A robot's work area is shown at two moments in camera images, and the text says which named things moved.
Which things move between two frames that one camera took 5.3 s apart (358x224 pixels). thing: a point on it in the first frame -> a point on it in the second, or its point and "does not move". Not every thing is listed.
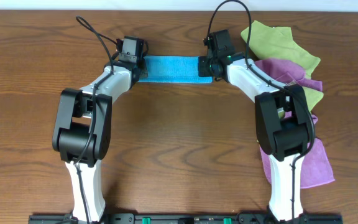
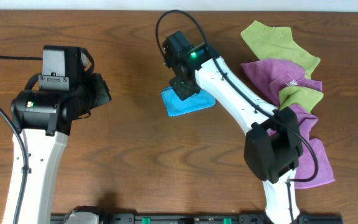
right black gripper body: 202,66 -> 184,90
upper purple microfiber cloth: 289,72 does not move
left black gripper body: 143,72 -> 99,90
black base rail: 184,219 does not move
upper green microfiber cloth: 270,43 does not move
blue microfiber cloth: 173,69 -> 175,106
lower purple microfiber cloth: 315,169 does not move
